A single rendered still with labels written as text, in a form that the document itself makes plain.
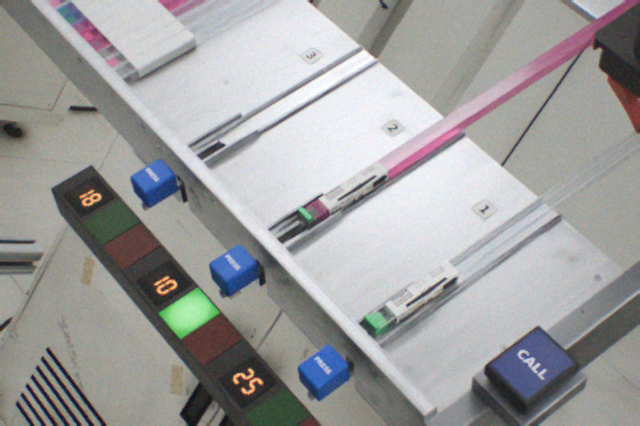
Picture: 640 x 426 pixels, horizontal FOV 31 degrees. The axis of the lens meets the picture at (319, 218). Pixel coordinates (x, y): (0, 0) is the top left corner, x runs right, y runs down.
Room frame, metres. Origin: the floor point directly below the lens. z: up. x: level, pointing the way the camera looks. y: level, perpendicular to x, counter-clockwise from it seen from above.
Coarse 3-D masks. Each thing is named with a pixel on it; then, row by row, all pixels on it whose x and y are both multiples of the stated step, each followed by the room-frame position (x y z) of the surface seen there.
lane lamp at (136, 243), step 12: (132, 228) 0.82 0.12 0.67; (144, 228) 0.82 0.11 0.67; (120, 240) 0.81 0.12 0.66; (132, 240) 0.81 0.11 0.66; (144, 240) 0.81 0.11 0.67; (108, 252) 0.80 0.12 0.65; (120, 252) 0.80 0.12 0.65; (132, 252) 0.80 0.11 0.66; (144, 252) 0.80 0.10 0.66; (120, 264) 0.79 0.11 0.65
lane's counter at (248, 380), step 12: (252, 360) 0.74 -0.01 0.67; (228, 372) 0.73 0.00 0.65; (240, 372) 0.73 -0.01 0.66; (252, 372) 0.73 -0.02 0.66; (264, 372) 0.73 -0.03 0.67; (228, 384) 0.72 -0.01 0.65; (240, 384) 0.72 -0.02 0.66; (252, 384) 0.72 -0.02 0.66; (264, 384) 0.73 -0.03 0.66; (240, 396) 0.71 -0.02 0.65; (252, 396) 0.72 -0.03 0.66
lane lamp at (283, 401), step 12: (276, 396) 0.72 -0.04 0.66; (288, 396) 0.72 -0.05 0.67; (264, 408) 0.71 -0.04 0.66; (276, 408) 0.71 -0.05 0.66; (288, 408) 0.71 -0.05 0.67; (300, 408) 0.71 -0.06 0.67; (252, 420) 0.70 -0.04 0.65; (264, 420) 0.70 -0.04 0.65; (276, 420) 0.70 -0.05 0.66; (288, 420) 0.70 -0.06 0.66; (300, 420) 0.71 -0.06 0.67
